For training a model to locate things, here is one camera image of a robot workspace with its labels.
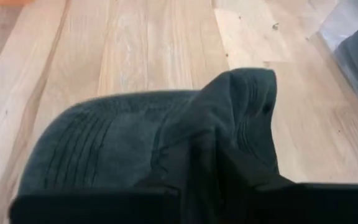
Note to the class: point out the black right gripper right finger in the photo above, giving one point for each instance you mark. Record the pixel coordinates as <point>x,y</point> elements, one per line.
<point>322,205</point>

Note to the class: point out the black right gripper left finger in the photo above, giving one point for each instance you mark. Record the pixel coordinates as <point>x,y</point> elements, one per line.
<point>89,208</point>

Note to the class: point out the clear plastic bin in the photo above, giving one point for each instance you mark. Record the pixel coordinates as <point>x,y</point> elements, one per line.
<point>337,28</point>

